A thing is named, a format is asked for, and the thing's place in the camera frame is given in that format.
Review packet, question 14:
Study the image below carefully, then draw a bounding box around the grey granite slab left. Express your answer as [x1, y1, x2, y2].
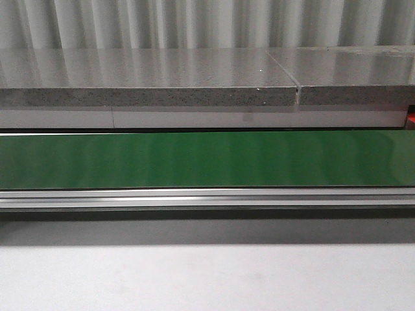
[1, 49, 297, 108]

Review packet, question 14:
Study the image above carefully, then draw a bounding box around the grey granite slab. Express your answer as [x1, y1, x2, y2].
[268, 45, 414, 108]
[1, 49, 297, 108]

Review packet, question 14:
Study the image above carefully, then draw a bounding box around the green conveyor belt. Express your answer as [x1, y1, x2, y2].
[1, 130, 414, 190]

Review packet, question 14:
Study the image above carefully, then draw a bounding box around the grey granite slab right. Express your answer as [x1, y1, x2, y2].
[268, 45, 414, 108]

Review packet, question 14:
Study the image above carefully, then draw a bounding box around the white curtain backdrop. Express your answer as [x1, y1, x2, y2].
[1, 1, 414, 49]

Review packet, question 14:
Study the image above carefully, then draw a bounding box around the aluminium conveyor frame rail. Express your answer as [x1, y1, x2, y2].
[1, 187, 414, 211]

